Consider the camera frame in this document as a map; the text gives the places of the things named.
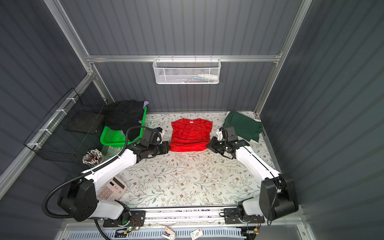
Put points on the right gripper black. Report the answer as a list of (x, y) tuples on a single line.
[(212, 145)]

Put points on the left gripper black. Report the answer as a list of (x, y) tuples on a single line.
[(165, 148)]

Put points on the red t shirt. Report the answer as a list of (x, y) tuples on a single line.
[(190, 135)]

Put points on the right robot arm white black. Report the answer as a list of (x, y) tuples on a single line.
[(277, 196)]

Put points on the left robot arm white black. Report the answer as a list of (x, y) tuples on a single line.
[(79, 198)]

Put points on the folded dark green t shirt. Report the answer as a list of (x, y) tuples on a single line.
[(245, 127)]

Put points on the floral table cloth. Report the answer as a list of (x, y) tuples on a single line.
[(191, 178)]

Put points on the green plastic basket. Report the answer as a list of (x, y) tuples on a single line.
[(117, 139)]

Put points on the black t shirt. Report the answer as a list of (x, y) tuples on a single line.
[(122, 115)]

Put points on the purple garment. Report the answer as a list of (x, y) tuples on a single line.
[(145, 104)]

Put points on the white calculator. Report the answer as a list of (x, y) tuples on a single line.
[(113, 190)]

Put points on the cup of pens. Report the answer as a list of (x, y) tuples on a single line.
[(93, 158)]

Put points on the white bottle in basket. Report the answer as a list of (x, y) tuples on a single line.
[(209, 77)]

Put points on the white tag card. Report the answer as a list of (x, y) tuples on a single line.
[(168, 234)]

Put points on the white label card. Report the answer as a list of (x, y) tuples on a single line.
[(196, 234)]

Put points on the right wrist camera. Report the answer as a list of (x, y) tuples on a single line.
[(220, 134)]

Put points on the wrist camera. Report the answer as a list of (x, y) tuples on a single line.
[(160, 134), (220, 134)]

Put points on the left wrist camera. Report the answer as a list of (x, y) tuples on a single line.
[(160, 134)]

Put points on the white wire wall basket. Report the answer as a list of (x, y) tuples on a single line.
[(185, 72)]

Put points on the black wire mesh basket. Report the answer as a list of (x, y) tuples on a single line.
[(72, 129)]

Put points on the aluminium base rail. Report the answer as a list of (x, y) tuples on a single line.
[(210, 219)]

